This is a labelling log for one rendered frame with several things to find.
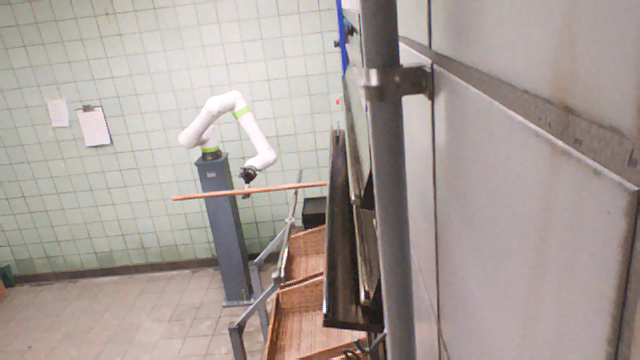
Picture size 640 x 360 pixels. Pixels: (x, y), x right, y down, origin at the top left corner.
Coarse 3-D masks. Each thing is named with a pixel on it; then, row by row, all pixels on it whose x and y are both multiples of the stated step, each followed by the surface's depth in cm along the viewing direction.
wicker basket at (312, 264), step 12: (324, 228) 294; (300, 240) 298; (312, 240) 297; (324, 240) 298; (288, 252) 296; (300, 252) 301; (312, 252) 301; (324, 252) 301; (288, 264) 288; (300, 264) 292; (312, 264) 291; (288, 276) 280; (300, 276) 279; (312, 276) 245
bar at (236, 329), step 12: (300, 180) 271; (288, 216) 225; (288, 228) 211; (276, 240) 224; (288, 240) 202; (264, 252) 227; (252, 264) 228; (252, 276) 231; (276, 276) 174; (276, 288) 177; (264, 300) 179; (252, 312) 182; (264, 312) 239; (228, 324) 186; (240, 324) 184; (264, 324) 241; (240, 336) 187; (264, 336) 244; (240, 348) 187
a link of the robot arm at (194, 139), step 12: (216, 96) 279; (228, 96) 283; (204, 108) 280; (216, 108) 275; (228, 108) 282; (204, 120) 284; (192, 132) 295; (204, 132) 297; (180, 144) 304; (192, 144) 303
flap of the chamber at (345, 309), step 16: (336, 144) 244; (336, 160) 220; (336, 176) 199; (336, 192) 182; (336, 208) 168; (352, 208) 169; (336, 224) 156; (352, 224) 157; (336, 240) 145; (352, 240) 146; (336, 256) 136; (352, 256) 137; (336, 272) 128; (352, 272) 128; (336, 288) 120; (352, 288) 121; (336, 304) 114; (352, 304) 115; (336, 320) 108; (352, 320) 109; (368, 320) 109
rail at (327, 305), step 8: (328, 176) 193; (328, 184) 184; (328, 192) 176; (328, 200) 169; (328, 208) 162; (328, 216) 156; (328, 224) 150; (328, 232) 145; (328, 240) 140; (328, 248) 136; (328, 256) 131; (328, 264) 127; (328, 272) 124; (328, 280) 120; (328, 288) 117; (328, 296) 113; (328, 304) 110; (328, 312) 108
